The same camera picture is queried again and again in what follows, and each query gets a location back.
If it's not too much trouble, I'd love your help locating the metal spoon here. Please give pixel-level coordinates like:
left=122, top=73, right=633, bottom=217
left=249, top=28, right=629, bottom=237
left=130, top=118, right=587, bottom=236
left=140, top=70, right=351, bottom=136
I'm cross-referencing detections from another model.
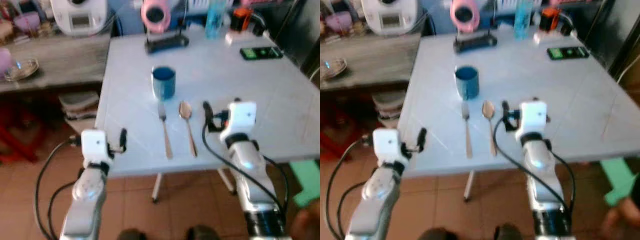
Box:
left=481, top=99, right=499, bottom=158
left=178, top=100, right=199, bottom=159

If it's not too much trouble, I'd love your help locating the metal fork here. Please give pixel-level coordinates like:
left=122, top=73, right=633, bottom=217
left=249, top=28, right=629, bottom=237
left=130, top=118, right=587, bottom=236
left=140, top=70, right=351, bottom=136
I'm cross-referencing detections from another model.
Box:
left=460, top=102, right=474, bottom=160
left=157, top=102, right=174, bottom=161

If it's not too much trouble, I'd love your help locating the stack of plates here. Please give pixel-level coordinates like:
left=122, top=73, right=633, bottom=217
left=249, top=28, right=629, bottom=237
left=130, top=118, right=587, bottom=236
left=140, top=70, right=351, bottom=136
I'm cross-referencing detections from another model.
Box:
left=372, top=90, right=407, bottom=117
left=58, top=91, right=100, bottom=121

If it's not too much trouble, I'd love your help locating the blue cup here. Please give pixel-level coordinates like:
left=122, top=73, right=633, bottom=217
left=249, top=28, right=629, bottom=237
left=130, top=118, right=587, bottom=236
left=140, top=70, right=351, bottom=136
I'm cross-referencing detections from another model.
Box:
left=454, top=65, right=481, bottom=101
left=151, top=65, right=177, bottom=101

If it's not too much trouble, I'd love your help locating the white table leg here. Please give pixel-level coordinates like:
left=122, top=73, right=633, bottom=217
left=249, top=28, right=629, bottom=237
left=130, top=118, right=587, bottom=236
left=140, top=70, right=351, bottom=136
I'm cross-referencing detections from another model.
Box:
left=151, top=173, right=164, bottom=204
left=216, top=168, right=237, bottom=196
left=463, top=171, right=476, bottom=203

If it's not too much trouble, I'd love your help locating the red plastic stool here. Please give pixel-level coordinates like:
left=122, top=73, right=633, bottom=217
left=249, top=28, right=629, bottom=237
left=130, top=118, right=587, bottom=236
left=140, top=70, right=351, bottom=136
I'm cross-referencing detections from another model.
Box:
left=320, top=97, right=353, bottom=162
left=0, top=96, right=42, bottom=164

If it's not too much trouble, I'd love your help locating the black device with green lights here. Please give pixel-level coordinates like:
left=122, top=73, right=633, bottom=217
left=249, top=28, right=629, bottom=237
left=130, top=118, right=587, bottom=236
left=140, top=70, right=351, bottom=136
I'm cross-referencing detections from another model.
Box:
left=239, top=45, right=284, bottom=62
left=546, top=45, right=591, bottom=62

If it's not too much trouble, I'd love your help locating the small white box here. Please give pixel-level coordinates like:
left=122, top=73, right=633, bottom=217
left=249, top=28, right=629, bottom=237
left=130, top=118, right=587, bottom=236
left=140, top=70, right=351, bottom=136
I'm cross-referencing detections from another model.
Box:
left=224, top=32, right=252, bottom=46
left=533, top=31, right=558, bottom=45

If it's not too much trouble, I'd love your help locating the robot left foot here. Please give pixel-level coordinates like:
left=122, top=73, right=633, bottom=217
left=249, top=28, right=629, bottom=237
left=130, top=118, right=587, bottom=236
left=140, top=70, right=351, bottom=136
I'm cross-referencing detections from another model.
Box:
left=417, top=228, right=456, bottom=240
left=117, top=228, right=149, bottom=240

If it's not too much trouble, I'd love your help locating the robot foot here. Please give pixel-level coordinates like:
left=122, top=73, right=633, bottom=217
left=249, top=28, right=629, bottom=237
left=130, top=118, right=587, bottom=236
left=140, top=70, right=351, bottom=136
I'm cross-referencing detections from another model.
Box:
left=185, top=224, right=221, bottom=240
left=117, top=228, right=149, bottom=240
left=417, top=228, right=456, bottom=240
left=492, top=224, right=524, bottom=240

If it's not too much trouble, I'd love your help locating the grey wooden side table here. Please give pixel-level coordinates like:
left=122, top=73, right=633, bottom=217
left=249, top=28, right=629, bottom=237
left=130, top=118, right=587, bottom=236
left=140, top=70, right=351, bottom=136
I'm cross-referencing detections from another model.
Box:
left=0, top=33, right=112, bottom=95
left=320, top=33, right=422, bottom=92

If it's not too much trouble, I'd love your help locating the blue transparent bottle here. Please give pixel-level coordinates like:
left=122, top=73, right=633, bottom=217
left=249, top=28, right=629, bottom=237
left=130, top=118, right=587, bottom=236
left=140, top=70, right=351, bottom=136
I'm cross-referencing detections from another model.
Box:
left=513, top=0, right=534, bottom=41
left=204, top=0, right=227, bottom=40

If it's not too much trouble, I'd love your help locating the orange and black device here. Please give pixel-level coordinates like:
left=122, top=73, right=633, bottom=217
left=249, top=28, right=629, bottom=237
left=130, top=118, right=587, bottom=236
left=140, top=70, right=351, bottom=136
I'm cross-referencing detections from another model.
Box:
left=538, top=6, right=575, bottom=36
left=230, top=7, right=267, bottom=37

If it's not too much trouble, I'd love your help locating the green plastic stool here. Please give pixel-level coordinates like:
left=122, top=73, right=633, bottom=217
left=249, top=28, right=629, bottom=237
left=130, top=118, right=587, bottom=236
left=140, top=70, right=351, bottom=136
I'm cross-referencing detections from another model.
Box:
left=288, top=159, right=321, bottom=209
left=599, top=157, right=640, bottom=207

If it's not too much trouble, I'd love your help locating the pink round fan black base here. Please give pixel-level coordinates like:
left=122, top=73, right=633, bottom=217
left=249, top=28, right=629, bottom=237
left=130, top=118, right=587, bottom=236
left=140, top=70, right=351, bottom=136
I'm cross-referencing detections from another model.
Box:
left=449, top=0, right=499, bottom=55
left=140, top=0, right=191, bottom=55

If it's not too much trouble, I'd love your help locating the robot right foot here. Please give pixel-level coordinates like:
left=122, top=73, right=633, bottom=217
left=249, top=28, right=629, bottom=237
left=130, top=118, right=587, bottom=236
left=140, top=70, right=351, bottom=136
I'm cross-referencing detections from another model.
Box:
left=185, top=224, right=221, bottom=240
left=492, top=224, right=524, bottom=240

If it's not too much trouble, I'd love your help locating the glass bowl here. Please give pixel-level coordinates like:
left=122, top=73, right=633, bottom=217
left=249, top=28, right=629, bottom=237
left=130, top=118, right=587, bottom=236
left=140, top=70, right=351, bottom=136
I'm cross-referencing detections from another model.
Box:
left=321, top=58, right=348, bottom=81
left=4, top=58, right=40, bottom=82

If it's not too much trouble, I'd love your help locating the dark cabinet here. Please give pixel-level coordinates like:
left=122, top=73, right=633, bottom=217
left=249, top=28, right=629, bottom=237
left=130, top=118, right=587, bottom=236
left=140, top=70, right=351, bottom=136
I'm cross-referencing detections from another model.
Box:
left=265, top=0, right=321, bottom=78
left=582, top=0, right=640, bottom=76

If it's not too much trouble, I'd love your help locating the white kitchen appliance with display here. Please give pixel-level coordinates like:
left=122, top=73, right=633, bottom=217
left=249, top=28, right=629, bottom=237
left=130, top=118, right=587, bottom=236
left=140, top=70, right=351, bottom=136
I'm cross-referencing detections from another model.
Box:
left=49, top=0, right=109, bottom=37
left=359, top=0, right=419, bottom=36

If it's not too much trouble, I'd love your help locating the pink plastic container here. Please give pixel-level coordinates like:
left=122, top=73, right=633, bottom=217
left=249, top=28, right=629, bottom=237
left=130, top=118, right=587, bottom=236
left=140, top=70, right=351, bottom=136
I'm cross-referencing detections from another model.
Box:
left=325, top=11, right=354, bottom=34
left=13, top=12, right=42, bottom=34

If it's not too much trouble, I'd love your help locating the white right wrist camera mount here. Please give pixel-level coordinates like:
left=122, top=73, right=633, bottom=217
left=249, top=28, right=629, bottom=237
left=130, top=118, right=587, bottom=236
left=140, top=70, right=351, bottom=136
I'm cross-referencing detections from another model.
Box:
left=219, top=101, right=258, bottom=144
left=514, top=101, right=548, bottom=142

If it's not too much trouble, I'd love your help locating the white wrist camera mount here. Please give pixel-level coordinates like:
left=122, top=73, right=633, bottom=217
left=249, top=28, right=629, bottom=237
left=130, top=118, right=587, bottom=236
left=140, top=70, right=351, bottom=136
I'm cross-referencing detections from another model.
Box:
left=80, top=129, right=112, bottom=167
left=372, top=128, right=405, bottom=165
left=219, top=101, right=258, bottom=144
left=514, top=101, right=548, bottom=142

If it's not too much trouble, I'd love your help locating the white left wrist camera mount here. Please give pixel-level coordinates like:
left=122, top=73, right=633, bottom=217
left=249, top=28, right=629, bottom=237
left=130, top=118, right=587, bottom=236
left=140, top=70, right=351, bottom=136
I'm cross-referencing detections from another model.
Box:
left=80, top=129, right=112, bottom=167
left=372, top=128, right=405, bottom=165

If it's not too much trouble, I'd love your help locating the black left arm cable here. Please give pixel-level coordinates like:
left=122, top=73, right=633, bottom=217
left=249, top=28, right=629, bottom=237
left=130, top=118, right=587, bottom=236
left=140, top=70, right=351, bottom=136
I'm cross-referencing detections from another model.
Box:
left=325, top=136, right=375, bottom=240
left=33, top=136, right=83, bottom=240

